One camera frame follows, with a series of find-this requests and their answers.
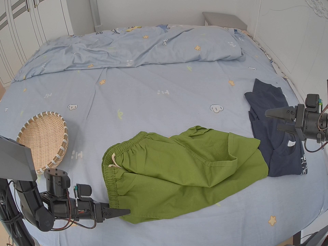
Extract white cable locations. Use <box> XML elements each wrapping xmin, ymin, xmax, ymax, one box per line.
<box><xmin>254</xmin><ymin>0</ymin><xmax>264</xmax><ymax>39</ymax></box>

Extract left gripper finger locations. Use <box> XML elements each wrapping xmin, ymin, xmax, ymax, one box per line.
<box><xmin>102</xmin><ymin>206</ymin><xmax>131</xmax><ymax>219</ymax></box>

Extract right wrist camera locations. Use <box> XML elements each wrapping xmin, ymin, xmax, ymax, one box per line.
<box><xmin>305</xmin><ymin>94</ymin><xmax>322</xmax><ymax>112</ymax></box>

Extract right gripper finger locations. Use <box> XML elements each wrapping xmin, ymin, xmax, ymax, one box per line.
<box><xmin>277</xmin><ymin>124</ymin><xmax>297</xmax><ymax>138</ymax></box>
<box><xmin>265</xmin><ymin>106</ymin><xmax>297</xmax><ymax>121</ymax></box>

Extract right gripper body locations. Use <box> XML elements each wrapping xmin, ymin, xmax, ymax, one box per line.
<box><xmin>295</xmin><ymin>104</ymin><xmax>328</xmax><ymax>141</ymax></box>

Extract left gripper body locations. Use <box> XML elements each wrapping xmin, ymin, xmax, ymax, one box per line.
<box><xmin>69</xmin><ymin>198</ymin><xmax>105</xmax><ymax>223</ymax></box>

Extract dark blue T-shirt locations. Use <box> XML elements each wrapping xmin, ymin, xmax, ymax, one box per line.
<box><xmin>244</xmin><ymin>78</ymin><xmax>308</xmax><ymax>177</ymax></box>

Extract white wardrobe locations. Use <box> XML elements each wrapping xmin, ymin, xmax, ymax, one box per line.
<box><xmin>0</xmin><ymin>0</ymin><xmax>75</xmax><ymax>85</ymax></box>

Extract green shorts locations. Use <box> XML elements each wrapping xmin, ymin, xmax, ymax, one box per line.
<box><xmin>102</xmin><ymin>125</ymin><xmax>269</xmax><ymax>224</ymax></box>

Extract grey bedside table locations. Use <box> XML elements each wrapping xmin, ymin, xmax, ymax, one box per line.
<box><xmin>202</xmin><ymin>11</ymin><xmax>248</xmax><ymax>31</ymax></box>

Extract round woven basket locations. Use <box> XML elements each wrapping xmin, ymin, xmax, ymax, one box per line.
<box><xmin>16</xmin><ymin>111</ymin><xmax>69</xmax><ymax>175</ymax></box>

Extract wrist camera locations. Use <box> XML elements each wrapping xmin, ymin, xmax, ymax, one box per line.
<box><xmin>73</xmin><ymin>183</ymin><xmax>93</xmax><ymax>200</ymax></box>
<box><xmin>305</xmin><ymin>94</ymin><xmax>322</xmax><ymax>112</ymax></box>

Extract pale blue quilt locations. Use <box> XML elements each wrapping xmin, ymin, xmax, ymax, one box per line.
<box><xmin>11</xmin><ymin>23</ymin><xmax>248</xmax><ymax>83</ymax></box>

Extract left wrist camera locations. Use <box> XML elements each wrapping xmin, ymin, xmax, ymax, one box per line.
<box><xmin>73</xmin><ymin>183</ymin><xmax>93</xmax><ymax>200</ymax></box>

